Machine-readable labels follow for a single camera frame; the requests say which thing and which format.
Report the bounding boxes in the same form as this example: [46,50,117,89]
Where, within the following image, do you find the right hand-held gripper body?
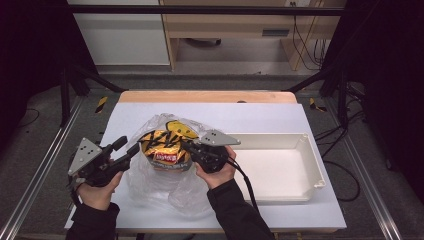
[190,129,242,175]

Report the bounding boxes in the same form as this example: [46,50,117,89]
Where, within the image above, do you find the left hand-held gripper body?
[67,136,132,188]

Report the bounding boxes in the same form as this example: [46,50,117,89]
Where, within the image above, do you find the yellow chips packet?
[137,127,197,173]

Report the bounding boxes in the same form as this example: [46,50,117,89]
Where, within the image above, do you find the clear printed plastic bag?
[125,112,218,218]

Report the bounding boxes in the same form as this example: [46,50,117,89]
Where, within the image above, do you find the white plastic box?
[225,132,327,205]

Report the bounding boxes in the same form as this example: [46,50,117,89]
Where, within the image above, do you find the person's right hand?
[194,145,238,191]

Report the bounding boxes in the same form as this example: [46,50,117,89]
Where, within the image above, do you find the person's left hand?
[71,169,125,212]

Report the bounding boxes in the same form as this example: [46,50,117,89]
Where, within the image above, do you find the white paper sheet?
[64,102,348,232]

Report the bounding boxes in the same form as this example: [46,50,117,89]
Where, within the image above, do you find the yellow black tape piece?
[95,95,109,115]
[308,97,328,113]

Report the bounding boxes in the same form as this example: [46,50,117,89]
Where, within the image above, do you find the white cabinet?
[67,0,171,67]

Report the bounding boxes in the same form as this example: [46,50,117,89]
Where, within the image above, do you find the black curtain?
[319,0,424,196]
[0,0,98,154]

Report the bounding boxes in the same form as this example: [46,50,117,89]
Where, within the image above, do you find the light wooden desk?
[159,0,348,72]

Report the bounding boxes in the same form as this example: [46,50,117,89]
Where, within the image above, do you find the grey desk label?
[261,28,291,37]

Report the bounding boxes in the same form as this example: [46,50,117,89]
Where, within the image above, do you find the aluminium frame rail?
[323,97,404,240]
[0,95,85,240]

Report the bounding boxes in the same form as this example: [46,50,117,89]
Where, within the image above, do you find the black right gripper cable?
[226,155,261,215]

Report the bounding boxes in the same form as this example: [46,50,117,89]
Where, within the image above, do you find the black frame strut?
[59,64,127,128]
[282,64,350,128]

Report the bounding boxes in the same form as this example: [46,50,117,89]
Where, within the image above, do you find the thin black floor cable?
[19,107,41,128]

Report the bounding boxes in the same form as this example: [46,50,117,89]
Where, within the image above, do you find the hanging black cables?
[290,1,329,72]

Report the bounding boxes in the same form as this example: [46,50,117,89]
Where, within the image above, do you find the black horizontal frame bar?
[65,4,346,17]

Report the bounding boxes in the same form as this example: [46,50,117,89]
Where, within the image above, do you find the black floor cables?
[314,83,366,203]

